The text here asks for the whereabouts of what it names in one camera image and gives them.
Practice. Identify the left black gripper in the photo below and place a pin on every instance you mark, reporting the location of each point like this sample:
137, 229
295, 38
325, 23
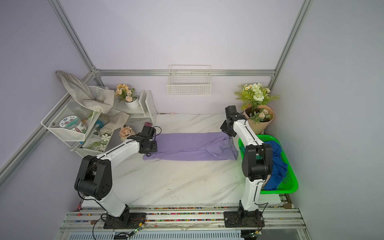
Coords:
155, 147

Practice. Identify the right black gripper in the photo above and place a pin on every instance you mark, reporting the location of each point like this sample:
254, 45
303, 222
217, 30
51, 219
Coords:
223, 128

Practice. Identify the purple t-shirt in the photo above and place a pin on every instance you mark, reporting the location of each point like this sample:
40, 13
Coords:
194, 147

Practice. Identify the green plastic laundry basket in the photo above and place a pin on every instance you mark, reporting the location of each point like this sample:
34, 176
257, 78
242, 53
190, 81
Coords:
289, 184

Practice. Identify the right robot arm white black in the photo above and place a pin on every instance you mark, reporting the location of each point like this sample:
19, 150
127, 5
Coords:
257, 164

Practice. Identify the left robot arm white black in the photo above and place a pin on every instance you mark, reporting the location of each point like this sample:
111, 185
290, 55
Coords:
95, 182

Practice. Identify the cream ribbed pot pink flowers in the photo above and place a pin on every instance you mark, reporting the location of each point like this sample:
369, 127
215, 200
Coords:
125, 132

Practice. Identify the large terracotta flower pot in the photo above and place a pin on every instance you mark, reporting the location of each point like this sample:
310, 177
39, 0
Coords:
261, 124

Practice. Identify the green white artificial flowers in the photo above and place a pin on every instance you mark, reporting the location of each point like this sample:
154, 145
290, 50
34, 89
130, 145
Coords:
254, 97

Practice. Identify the green t-shirt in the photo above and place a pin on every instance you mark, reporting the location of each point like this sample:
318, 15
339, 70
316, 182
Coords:
242, 149

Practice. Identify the white small shelf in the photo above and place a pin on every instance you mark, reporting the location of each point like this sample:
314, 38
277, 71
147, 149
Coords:
145, 110

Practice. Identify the beige cloth on rack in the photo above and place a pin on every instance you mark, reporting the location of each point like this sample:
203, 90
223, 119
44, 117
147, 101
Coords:
115, 123

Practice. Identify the floral printed packet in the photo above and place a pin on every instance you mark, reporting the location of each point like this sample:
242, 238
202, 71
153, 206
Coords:
97, 141

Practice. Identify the small white pot peach flowers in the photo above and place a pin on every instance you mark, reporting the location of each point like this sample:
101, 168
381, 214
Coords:
127, 95

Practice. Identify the grey cloth bag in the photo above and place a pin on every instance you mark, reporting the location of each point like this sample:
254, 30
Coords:
89, 97

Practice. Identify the blue t-shirt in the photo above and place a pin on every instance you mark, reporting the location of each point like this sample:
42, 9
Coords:
280, 168

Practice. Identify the round floral tin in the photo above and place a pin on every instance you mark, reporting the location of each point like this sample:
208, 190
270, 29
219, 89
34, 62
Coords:
69, 122

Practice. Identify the white wire wall basket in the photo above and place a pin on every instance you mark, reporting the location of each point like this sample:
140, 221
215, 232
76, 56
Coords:
189, 80

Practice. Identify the white tiered wire rack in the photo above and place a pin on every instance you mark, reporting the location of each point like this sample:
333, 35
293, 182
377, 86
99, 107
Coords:
80, 128

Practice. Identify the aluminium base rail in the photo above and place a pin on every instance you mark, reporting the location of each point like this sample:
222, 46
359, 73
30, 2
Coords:
182, 219

